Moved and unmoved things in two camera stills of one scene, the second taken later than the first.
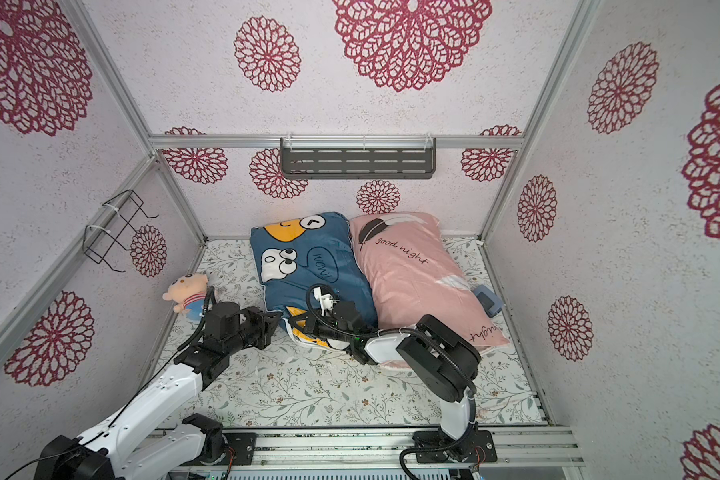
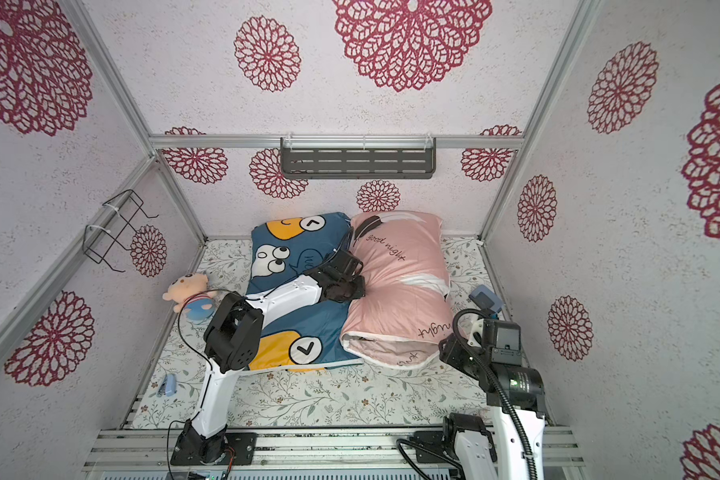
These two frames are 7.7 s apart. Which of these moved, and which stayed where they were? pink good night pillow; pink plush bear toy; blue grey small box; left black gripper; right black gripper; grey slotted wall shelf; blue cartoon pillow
Moved: left black gripper; blue cartoon pillow; right black gripper; pink good night pillow
Stayed: grey slotted wall shelf; blue grey small box; pink plush bear toy
